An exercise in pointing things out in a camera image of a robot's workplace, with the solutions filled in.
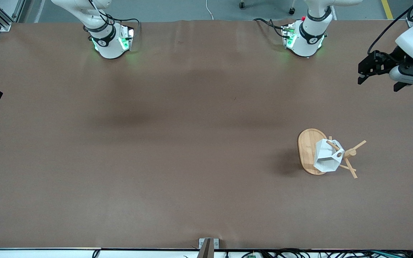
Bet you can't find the brown table cover sheet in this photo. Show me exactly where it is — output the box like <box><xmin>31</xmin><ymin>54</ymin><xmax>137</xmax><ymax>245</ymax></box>
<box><xmin>0</xmin><ymin>20</ymin><xmax>413</xmax><ymax>250</ymax></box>

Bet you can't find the grey metal camera bracket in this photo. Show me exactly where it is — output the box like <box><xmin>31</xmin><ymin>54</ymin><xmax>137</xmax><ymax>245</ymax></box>
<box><xmin>199</xmin><ymin>238</ymin><xmax>219</xmax><ymax>258</ymax></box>

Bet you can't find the wooden cup rack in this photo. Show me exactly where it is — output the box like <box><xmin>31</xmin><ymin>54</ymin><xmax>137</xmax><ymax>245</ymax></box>
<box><xmin>297</xmin><ymin>128</ymin><xmax>367</xmax><ymax>179</ymax></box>

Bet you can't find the black base cable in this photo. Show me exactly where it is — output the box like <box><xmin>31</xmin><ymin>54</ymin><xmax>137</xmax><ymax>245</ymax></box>
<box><xmin>83</xmin><ymin>0</ymin><xmax>141</xmax><ymax>36</ymax></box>
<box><xmin>253</xmin><ymin>17</ymin><xmax>289</xmax><ymax>38</ymax></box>

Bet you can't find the white faceted cup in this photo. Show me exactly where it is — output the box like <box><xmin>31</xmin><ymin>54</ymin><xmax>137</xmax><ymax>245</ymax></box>
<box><xmin>314</xmin><ymin>138</ymin><xmax>345</xmax><ymax>172</ymax></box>

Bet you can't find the black right base cable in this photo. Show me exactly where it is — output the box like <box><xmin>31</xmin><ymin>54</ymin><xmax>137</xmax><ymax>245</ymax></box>
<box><xmin>83</xmin><ymin>0</ymin><xmax>141</xmax><ymax>36</ymax></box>

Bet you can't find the black left base cable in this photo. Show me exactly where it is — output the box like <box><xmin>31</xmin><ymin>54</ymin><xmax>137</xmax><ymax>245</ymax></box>
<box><xmin>253</xmin><ymin>17</ymin><xmax>289</xmax><ymax>38</ymax></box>

